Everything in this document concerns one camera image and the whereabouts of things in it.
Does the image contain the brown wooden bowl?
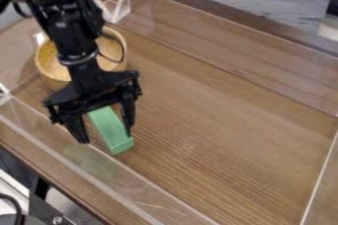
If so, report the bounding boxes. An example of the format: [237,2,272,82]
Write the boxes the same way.
[35,27,129,91]

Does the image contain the black table leg bracket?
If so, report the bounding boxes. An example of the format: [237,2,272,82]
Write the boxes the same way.
[30,177,75,225]

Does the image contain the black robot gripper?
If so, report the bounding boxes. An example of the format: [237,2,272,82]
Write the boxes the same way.
[45,60,143,144]

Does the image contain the clear acrylic triangular bracket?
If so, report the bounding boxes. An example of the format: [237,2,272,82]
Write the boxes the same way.
[94,0,131,24]

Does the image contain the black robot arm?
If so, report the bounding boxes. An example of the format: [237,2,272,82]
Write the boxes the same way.
[0,0,142,144]

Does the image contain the clear acrylic tray wall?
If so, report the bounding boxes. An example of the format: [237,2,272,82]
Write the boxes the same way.
[0,0,338,225]

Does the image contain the green rectangular block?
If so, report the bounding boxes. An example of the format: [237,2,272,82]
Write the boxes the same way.
[87,107,135,155]

